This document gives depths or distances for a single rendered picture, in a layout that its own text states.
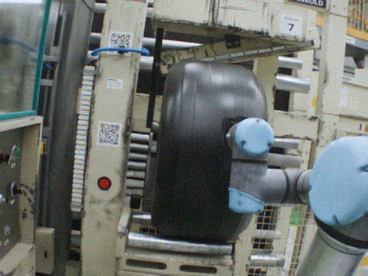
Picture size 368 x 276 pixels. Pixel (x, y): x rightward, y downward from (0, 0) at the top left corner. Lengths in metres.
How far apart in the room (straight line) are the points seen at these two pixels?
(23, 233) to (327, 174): 0.94
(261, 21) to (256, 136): 0.93
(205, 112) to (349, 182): 0.77
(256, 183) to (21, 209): 0.68
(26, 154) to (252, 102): 0.66
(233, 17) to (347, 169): 1.26
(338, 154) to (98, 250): 1.10
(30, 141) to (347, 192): 0.91
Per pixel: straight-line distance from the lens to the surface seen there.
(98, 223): 1.53
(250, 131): 0.91
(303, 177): 0.95
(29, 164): 1.28
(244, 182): 0.93
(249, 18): 1.78
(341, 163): 0.59
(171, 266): 1.46
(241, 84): 1.37
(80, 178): 1.53
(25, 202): 1.31
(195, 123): 1.27
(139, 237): 1.46
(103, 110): 1.47
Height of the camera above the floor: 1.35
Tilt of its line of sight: 5 degrees down
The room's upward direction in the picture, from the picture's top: 7 degrees clockwise
